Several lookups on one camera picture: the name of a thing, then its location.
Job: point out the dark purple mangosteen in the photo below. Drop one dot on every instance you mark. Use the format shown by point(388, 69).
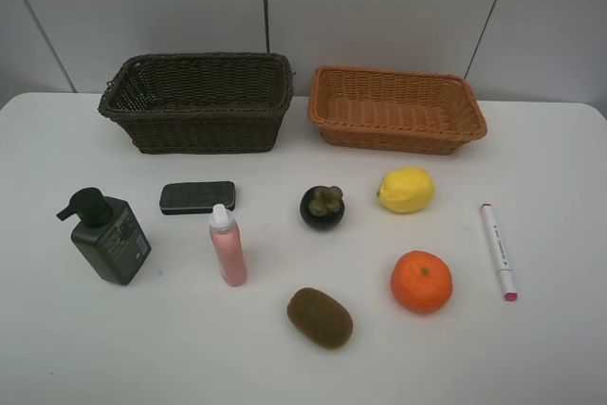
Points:
point(322, 207)

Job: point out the pink bottle white cap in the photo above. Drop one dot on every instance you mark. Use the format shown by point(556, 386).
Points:
point(226, 239)

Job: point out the yellow lemon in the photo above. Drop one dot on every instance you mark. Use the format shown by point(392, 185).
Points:
point(406, 190)

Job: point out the black whiteboard eraser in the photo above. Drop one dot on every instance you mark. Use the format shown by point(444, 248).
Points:
point(196, 197)

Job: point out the orange tangerine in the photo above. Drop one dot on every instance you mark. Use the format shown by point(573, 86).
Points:
point(421, 282)

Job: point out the dark green pump bottle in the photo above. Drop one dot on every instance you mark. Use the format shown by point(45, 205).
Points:
point(108, 236)

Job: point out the white marker pink cap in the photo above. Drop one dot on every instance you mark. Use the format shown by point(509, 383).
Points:
point(497, 250)

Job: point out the orange wicker basket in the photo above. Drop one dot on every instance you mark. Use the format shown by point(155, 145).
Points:
point(412, 112)

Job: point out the brown kiwi fruit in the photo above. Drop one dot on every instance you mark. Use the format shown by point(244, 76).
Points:
point(320, 318)

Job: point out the dark brown wicker basket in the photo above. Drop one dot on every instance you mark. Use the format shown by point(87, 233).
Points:
point(200, 103)

